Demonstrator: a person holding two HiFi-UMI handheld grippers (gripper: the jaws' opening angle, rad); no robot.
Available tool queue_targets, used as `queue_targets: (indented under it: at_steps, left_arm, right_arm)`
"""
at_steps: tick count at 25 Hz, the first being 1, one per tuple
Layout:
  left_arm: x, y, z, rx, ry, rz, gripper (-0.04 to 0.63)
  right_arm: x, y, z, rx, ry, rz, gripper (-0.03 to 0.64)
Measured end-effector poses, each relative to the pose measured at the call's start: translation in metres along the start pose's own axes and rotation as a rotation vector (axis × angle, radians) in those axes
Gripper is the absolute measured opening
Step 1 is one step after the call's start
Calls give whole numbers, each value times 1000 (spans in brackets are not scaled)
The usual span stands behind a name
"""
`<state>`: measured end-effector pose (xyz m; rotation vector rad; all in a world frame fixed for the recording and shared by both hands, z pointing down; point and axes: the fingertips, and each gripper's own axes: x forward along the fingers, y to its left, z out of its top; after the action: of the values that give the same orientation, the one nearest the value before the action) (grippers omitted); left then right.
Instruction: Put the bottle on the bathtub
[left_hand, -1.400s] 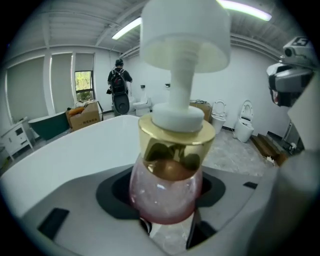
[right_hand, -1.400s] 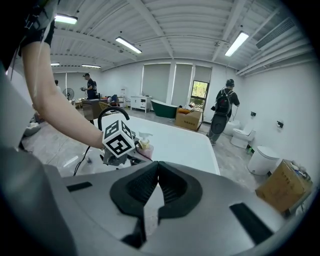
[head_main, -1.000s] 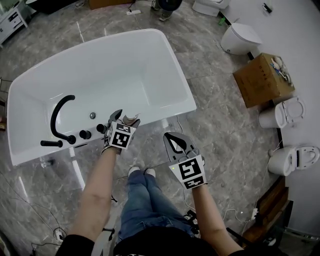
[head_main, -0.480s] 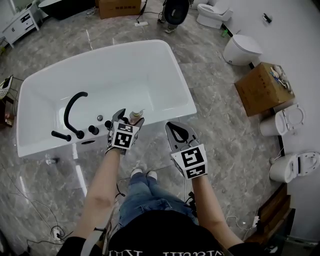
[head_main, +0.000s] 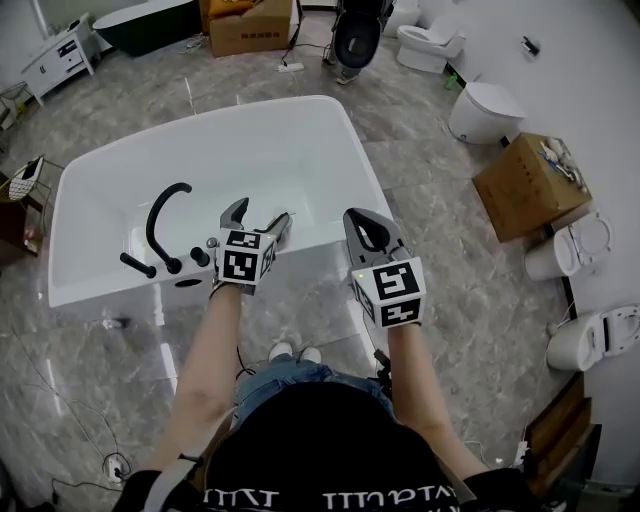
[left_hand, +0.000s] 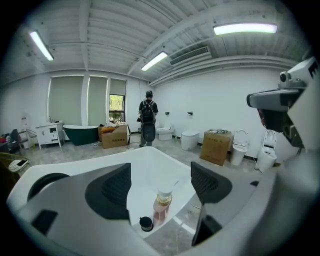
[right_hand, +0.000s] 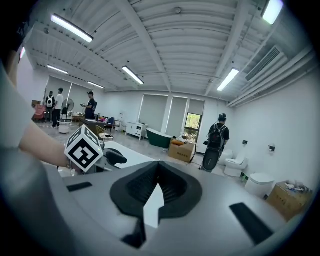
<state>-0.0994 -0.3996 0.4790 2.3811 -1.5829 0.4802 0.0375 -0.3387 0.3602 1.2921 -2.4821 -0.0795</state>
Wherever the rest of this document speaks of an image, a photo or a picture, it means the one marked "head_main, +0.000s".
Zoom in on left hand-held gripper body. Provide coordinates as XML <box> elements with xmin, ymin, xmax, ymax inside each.
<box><xmin>213</xmin><ymin>227</ymin><xmax>279</xmax><ymax>297</ymax></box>

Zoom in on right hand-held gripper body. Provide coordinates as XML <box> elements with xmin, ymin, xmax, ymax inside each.
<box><xmin>350</xmin><ymin>247</ymin><xmax>428</xmax><ymax>330</ymax></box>

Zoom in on white bathtub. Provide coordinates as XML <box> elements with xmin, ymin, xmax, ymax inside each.
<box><xmin>46</xmin><ymin>94</ymin><xmax>397</xmax><ymax>309</ymax></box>

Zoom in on person's right forearm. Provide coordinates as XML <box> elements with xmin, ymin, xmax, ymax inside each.
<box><xmin>386</xmin><ymin>322</ymin><xmax>490</xmax><ymax>482</ymax></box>

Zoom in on person's left forearm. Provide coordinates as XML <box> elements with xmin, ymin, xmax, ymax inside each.
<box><xmin>148</xmin><ymin>284</ymin><xmax>247</xmax><ymax>472</ymax></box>

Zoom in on dark green bathtub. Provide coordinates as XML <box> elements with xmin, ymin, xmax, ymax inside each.
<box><xmin>91</xmin><ymin>0</ymin><xmax>202</xmax><ymax>58</ymax></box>

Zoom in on black waist-mounted device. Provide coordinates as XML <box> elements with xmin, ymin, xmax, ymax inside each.
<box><xmin>373</xmin><ymin>348</ymin><xmax>395</xmax><ymax>397</ymax></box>

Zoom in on black curved faucet spout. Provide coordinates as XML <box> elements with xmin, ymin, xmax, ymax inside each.
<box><xmin>145</xmin><ymin>181</ymin><xmax>194</xmax><ymax>276</ymax></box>

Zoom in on black hand shower wand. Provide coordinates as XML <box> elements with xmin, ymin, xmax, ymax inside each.
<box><xmin>118</xmin><ymin>251</ymin><xmax>158</xmax><ymax>280</ymax></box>

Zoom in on person's denim shorts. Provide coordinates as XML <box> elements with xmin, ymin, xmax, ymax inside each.
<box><xmin>233</xmin><ymin>361</ymin><xmax>397</xmax><ymax>427</ymax></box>

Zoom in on brown cardboard box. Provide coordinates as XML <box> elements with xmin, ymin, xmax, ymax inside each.
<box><xmin>471</xmin><ymin>131</ymin><xmax>594</xmax><ymax>245</ymax></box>

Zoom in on white toilet with closed lid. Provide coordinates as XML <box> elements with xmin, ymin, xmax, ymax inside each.
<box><xmin>447</xmin><ymin>80</ymin><xmax>527</xmax><ymax>147</ymax></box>

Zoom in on white toilet with raised lid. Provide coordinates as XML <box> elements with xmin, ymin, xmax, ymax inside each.
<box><xmin>523</xmin><ymin>211</ymin><xmax>614</xmax><ymax>283</ymax></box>

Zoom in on person's black shirt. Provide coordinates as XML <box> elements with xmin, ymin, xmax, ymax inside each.
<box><xmin>112</xmin><ymin>382</ymin><xmax>542</xmax><ymax>512</ymax></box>

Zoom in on clutter of small bathroom items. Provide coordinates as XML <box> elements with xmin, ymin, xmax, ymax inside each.
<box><xmin>536</xmin><ymin>136</ymin><xmax>587</xmax><ymax>192</ymax></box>

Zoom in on large cardboard box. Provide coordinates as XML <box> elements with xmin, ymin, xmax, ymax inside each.
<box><xmin>208</xmin><ymin>0</ymin><xmax>294</xmax><ymax>58</ymax></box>

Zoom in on white toilet with black rim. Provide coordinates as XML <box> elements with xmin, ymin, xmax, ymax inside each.
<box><xmin>545</xmin><ymin>304</ymin><xmax>640</xmax><ymax>373</ymax></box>

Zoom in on white toilet with tank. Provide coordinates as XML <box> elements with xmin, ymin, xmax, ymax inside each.
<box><xmin>395</xmin><ymin>11</ymin><xmax>468</xmax><ymax>76</ymax></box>

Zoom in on wooden bench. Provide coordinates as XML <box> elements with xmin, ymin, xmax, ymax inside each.
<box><xmin>524</xmin><ymin>373</ymin><xmax>602</xmax><ymax>497</ymax></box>

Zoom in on dark wooden cabinet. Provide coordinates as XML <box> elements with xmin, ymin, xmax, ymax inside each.
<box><xmin>0</xmin><ymin>171</ymin><xmax>42</xmax><ymax>267</ymax></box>

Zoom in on white vanity cabinet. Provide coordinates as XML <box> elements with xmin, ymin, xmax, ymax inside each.
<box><xmin>20</xmin><ymin>11</ymin><xmax>97</xmax><ymax>107</ymax></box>

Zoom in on white power strip with plugs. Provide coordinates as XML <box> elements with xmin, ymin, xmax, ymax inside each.
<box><xmin>101</xmin><ymin>451</ymin><xmax>127</xmax><ymax>485</ymax></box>

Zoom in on gold wire chair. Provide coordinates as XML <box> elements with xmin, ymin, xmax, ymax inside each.
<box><xmin>0</xmin><ymin>155</ymin><xmax>67</xmax><ymax>222</ymax></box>

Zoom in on grey shoulder strap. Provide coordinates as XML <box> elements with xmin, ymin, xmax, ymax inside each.
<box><xmin>143</xmin><ymin>409</ymin><xmax>237</xmax><ymax>512</ymax></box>

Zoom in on wire side table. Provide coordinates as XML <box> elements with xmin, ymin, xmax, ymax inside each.
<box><xmin>0</xmin><ymin>81</ymin><xmax>32</xmax><ymax>132</ymax></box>

